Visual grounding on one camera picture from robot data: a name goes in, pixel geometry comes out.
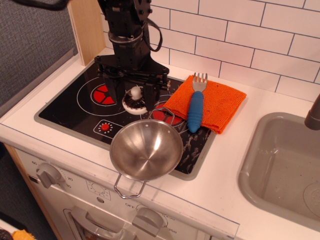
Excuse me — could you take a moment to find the white brown toy mushroom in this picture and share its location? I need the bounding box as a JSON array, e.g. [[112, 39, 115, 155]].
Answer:
[[122, 86, 147, 115]]

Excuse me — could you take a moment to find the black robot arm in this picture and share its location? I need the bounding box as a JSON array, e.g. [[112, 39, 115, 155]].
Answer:
[[94, 0, 171, 111]]

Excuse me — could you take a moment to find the black toy stove top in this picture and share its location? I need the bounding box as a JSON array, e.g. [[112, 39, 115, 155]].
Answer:
[[34, 63, 216, 181]]

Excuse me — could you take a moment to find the grey oven knob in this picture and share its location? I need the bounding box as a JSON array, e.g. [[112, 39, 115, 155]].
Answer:
[[132, 207, 165, 237]]

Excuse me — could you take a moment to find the orange knitted cloth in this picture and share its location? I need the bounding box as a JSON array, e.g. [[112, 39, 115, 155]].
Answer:
[[163, 75, 247, 134]]

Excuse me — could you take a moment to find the grey oven door handle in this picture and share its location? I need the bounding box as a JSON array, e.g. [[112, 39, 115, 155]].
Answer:
[[69, 207, 138, 240]]

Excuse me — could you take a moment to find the stainless steel bowl pan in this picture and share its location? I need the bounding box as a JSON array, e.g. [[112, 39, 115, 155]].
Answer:
[[109, 118, 184, 199]]

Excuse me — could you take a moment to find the grey plastic sink basin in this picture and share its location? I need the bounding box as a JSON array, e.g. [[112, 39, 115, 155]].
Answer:
[[238, 112, 320, 231]]

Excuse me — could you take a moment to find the grey timer knob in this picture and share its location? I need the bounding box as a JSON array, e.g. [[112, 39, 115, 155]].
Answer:
[[36, 162, 62, 189]]

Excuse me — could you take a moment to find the orange black striped object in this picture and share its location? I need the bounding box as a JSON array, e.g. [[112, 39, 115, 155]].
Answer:
[[0, 229, 36, 240]]

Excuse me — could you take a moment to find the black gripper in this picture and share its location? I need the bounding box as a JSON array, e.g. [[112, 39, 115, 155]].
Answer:
[[94, 40, 171, 111]]

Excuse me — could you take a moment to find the light wooden post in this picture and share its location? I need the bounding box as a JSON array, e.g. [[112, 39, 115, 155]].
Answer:
[[67, 0, 106, 66]]

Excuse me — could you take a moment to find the grey faucet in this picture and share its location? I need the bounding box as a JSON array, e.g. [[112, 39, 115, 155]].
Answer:
[[304, 94, 320, 131]]

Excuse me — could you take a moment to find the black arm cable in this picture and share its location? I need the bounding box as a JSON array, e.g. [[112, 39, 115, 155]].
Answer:
[[14, 0, 72, 11]]

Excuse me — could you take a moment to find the blue handled toy fork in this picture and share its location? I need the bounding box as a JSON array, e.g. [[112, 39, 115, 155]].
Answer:
[[187, 73, 208, 133]]

